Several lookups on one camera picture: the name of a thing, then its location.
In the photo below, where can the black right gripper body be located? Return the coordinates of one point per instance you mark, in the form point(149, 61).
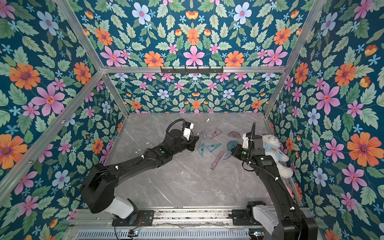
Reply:
point(252, 142)

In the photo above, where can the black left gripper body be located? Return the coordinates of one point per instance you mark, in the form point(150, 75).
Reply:
point(183, 145)

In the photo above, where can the teal protractor ruler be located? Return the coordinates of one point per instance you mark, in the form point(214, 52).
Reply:
point(232, 145)

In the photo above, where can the purple protractor ruler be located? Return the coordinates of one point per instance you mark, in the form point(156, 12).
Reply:
point(234, 134)

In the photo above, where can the long teal triangle ruler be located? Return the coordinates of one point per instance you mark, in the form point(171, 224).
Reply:
point(213, 147)

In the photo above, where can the purple triangle ruler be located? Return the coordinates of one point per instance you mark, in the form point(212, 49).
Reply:
point(216, 133)

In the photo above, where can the purple straight ruler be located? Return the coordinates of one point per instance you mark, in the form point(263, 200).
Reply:
point(217, 160)

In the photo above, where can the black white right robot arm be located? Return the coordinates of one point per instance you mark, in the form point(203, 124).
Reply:
point(288, 222)

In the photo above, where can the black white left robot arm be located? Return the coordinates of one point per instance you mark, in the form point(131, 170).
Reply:
point(98, 188)

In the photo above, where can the white teddy bear blue shirt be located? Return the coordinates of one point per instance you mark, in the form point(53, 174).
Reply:
point(272, 148)

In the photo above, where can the pink alarm clock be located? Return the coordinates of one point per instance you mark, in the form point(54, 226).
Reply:
point(290, 192)

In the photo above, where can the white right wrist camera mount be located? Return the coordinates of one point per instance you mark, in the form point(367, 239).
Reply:
point(245, 138)

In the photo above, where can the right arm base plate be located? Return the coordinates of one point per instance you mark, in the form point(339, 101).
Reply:
point(241, 218)

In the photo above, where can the black hook rail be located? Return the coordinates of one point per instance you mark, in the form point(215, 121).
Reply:
point(192, 70)

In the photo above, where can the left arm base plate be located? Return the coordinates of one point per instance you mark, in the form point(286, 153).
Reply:
point(139, 218)

